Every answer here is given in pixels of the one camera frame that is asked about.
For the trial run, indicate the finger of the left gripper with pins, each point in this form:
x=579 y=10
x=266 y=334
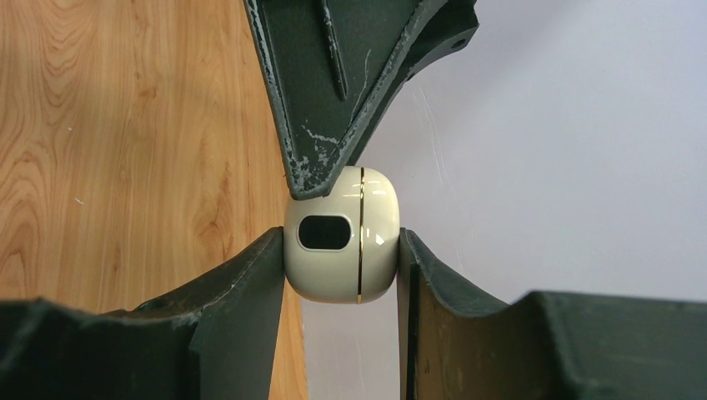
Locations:
x=332 y=68

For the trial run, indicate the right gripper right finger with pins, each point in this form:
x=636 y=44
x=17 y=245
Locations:
x=457 y=341

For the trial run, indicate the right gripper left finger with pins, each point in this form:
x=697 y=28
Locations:
x=211 y=338

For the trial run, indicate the cream earbud charging case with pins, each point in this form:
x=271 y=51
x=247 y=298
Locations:
x=343 y=248

